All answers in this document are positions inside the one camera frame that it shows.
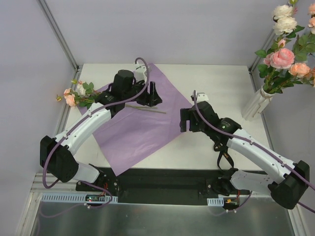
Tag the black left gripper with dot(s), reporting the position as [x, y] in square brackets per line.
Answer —
[146, 93]

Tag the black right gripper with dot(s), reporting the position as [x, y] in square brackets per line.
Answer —
[190, 120]

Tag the black printed ribbon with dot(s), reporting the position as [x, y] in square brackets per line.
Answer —
[223, 152]

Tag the purple tissue paper sheet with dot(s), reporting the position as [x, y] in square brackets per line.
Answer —
[141, 139]

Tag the pink artificial flower bunch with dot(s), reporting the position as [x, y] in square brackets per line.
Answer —
[84, 96]

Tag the pink artificial rose stem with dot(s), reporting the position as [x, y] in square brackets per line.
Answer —
[275, 67]

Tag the peach artificial rose stem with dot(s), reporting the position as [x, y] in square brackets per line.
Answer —
[304, 46]

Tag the white artificial rose stem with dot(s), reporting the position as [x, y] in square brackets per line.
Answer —
[285, 25]

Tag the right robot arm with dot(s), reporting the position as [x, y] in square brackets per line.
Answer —
[231, 134]

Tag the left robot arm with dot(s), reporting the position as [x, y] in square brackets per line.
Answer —
[57, 153]

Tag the white ribbed ceramic vase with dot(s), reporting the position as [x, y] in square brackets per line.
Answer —
[256, 105]

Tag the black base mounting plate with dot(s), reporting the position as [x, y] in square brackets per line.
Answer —
[157, 186]

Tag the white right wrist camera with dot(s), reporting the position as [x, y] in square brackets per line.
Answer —
[199, 97]

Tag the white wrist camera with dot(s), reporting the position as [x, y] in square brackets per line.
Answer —
[141, 72]
[199, 97]

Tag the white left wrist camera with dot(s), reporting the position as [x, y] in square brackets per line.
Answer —
[141, 72]

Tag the left aluminium corner post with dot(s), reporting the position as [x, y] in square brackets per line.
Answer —
[58, 33]

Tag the aluminium front frame rail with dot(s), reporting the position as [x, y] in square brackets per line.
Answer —
[49, 182]

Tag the white slotted cable duct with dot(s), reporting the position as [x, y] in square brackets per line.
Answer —
[77, 198]

